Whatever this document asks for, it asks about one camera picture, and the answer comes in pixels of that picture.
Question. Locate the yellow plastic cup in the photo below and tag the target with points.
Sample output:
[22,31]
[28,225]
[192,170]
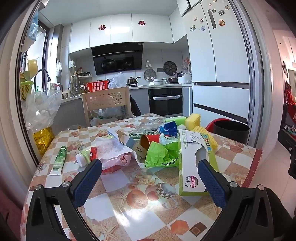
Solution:
[32,66]

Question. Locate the large white plastic bag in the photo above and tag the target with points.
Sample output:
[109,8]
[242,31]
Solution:
[118,80]

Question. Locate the white green lotion bottle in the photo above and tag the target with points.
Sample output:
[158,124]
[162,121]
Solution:
[83,157]

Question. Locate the green plastic basket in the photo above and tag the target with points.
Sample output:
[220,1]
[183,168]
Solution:
[25,89]

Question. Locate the yellow wavy sponge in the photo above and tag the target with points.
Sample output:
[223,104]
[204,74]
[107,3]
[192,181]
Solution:
[192,121]

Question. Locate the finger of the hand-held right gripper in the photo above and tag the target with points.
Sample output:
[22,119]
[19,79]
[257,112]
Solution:
[289,146]

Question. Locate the white cooking pot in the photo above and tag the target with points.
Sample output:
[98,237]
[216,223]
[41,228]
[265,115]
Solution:
[159,81]

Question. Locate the green sponge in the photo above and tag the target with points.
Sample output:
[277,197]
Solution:
[175,119]

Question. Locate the white upper cabinets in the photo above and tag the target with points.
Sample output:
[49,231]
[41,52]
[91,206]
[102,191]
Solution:
[120,30]

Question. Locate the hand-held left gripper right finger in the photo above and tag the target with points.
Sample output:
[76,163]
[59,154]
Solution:
[210,183]

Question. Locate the dark red pot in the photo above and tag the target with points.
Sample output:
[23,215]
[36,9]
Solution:
[173,80]

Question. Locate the red paper-cut sticker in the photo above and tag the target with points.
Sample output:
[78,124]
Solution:
[101,27]
[141,22]

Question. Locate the crumpled clear plastic bags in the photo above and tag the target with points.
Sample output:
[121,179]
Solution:
[111,113]

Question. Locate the clear plastic wrap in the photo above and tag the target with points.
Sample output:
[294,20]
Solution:
[148,125]

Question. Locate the group of fridge magnets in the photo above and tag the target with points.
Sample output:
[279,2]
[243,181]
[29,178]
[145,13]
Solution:
[221,22]

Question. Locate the round dark baking pan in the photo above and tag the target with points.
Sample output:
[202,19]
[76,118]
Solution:
[170,67]

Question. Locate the blue plastic bag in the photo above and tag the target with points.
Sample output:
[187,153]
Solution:
[167,127]

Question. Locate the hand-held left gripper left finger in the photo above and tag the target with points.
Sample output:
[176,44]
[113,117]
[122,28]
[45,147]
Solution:
[89,178]

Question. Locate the black built-in oven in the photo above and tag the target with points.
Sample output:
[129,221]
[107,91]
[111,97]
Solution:
[165,102]

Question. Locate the black cloth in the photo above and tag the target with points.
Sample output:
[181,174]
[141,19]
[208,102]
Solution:
[135,106]

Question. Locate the round steel steamer rack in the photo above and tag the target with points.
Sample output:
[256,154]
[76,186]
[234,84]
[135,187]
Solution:
[149,74]

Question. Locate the black trash bin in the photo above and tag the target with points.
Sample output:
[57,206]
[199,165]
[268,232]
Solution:
[231,133]

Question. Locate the steel cooking pot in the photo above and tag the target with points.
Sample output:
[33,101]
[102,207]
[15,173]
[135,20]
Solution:
[131,81]

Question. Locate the thin white plastic bag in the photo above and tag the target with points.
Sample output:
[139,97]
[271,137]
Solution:
[59,68]

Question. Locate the gold foil bag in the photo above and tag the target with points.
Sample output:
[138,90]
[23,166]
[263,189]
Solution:
[42,139]

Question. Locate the beige plastic storage rack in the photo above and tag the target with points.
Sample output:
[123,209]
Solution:
[104,97]

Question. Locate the small cardboard bandage box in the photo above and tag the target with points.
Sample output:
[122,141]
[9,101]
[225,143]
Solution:
[136,148]

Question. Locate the black range hood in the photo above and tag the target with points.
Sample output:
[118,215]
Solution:
[115,60]

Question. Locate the red pink plastic bag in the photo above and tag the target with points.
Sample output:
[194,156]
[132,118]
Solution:
[120,161]

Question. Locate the red paper cup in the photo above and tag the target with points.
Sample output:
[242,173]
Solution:
[150,141]

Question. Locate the green plastic bag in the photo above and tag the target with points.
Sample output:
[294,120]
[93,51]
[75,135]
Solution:
[159,155]

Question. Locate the large clear plastic bag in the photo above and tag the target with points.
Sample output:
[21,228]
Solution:
[41,109]

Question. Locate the red plastic basket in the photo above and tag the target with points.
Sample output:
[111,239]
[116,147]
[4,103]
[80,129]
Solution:
[97,85]

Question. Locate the white rice cooker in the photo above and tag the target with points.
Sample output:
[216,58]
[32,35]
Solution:
[183,77]

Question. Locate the green white glove box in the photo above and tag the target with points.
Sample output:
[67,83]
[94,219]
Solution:
[192,166]

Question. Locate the white refrigerator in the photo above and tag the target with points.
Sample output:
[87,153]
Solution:
[219,69]

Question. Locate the yellow sponge with label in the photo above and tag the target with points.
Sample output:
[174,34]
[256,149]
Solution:
[208,139]

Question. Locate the small green carton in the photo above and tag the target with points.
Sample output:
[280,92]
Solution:
[148,133]

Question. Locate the red plastic stool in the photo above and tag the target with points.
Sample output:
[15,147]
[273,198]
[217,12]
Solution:
[210,126]

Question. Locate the green toothpaste tube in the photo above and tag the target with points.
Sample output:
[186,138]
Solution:
[59,160]

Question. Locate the black kitchen faucet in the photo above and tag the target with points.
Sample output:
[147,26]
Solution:
[38,74]

